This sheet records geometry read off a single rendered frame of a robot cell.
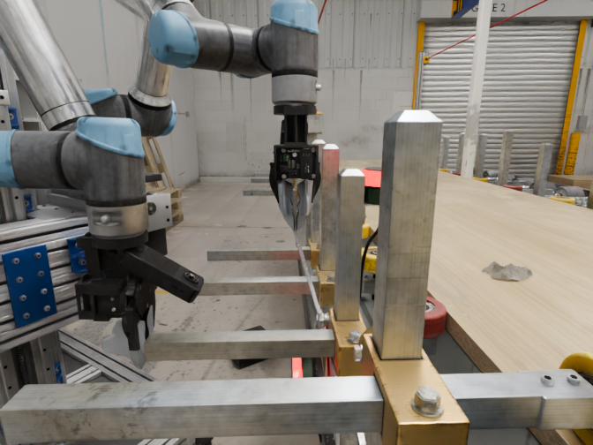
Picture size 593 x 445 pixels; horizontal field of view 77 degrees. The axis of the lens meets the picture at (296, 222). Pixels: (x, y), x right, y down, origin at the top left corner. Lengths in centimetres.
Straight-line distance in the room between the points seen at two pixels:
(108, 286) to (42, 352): 73
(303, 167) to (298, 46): 18
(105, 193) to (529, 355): 55
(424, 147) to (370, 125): 827
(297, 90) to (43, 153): 35
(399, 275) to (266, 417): 15
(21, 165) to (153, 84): 61
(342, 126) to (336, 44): 168
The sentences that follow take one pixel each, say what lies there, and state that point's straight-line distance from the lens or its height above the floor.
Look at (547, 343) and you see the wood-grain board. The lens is 59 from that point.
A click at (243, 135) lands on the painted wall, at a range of 862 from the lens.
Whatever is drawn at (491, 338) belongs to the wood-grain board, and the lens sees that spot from 56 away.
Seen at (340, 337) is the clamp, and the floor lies 87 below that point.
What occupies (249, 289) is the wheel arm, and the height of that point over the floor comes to 83.
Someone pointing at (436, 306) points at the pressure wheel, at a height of 91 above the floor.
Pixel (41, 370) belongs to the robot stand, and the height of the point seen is 52.
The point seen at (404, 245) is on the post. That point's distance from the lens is 31.
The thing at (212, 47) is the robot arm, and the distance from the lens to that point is 64.
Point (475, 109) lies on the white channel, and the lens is 236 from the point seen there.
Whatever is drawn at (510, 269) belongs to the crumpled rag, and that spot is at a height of 91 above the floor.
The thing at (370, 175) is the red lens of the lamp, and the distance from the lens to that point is 55.
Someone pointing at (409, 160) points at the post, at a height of 114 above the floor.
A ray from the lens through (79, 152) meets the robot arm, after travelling 53.
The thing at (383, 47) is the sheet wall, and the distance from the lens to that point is 876.
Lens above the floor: 116
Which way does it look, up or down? 14 degrees down
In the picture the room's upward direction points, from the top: straight up
